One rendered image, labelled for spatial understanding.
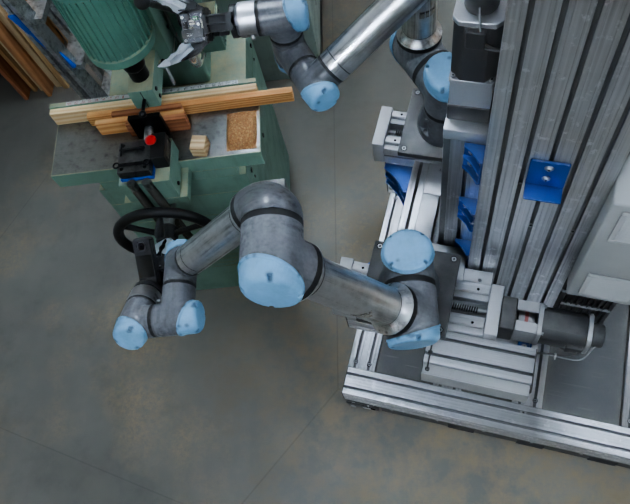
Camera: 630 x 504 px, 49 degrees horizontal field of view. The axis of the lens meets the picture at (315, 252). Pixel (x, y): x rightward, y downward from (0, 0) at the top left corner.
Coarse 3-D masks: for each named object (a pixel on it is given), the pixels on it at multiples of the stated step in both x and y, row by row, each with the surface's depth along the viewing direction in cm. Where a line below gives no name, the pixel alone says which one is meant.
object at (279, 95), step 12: (216, 96) 190; (228, 96) 190; (240, 96) 189; (252, 96) 189; (264, 96) 188; (276, 96) 189; (288, 96) 189; (120, 108) 193; (192, 108) 192; (204, 108) 192; (216, 108) 192; (228, 108) 193
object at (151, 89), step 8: (152, 56) 183; (152, 64) 181; (152, 72) 180; (160, 72) 186; (128, 80) 180; (152, 80) 179; (160, 80) 185; (128, 88) 179; (136, 88) 179; (144, 88) 178; (152, 88) 178; (160, 88) 184; (136, 96) 180; (144, 96) 180; (152, 96) 180; (160, 96) 183; (136, 104) 183; (152, 104) 183; (160, 104) 183
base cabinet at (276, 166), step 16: (256, 64) 231; (272, 112) 256; (272, 128) 252; (272, 144) 249; (272, 160) 245; (288, 160) 288; (256, 176) 210; (272, 176) 241; (288, 176) 283; (224, 192) 204; (128, 208) 210; (192, 208) 212; (208, 208) 212; (224, 208) 212; (144, 224) 219; (224, 256) 243; (208, 272) 255; (224, 272) 256; (208, 288) 270
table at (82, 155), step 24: (192, 120) 193; (216, 120) 192; (72, 144) 195; (96, 144) 194; (216, 144) 188; (264, 144) 193; (72, 168) 192; (96, 168) 191; (192, 168) 191; (216, 168) 192
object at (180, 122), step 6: (174, 114) 188; (180, 114) 188; (126, 120) 189; (168, 120) 188; (174, 120) 188; (180, 120) 188; (186, 120) 188; (126, 126) 189; (168, 126) 190; (174, 126) 190; (180, 126) 190; (186, 126) 190; (132, 132) 192
